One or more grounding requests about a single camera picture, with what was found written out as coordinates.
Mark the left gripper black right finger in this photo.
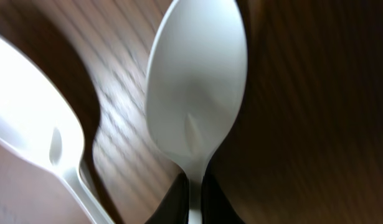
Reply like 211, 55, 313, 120
201, 174, 245, 224

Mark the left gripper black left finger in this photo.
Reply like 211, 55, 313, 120
145, 173, 189, 224

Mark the white plastic spoon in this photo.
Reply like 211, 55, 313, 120
0, 35, 113, 223
145, 0, 248, 223

